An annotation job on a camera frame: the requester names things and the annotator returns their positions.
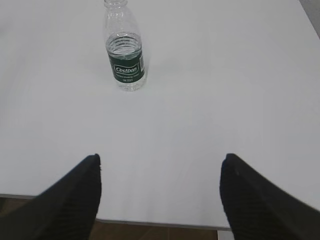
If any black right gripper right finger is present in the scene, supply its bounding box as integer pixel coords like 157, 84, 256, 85
219, 153, 320, 240

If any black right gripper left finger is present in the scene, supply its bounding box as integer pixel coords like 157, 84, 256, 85
0, 154, 102, 240

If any clear green-label water bottle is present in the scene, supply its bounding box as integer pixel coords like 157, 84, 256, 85
103, 0, 146, 92

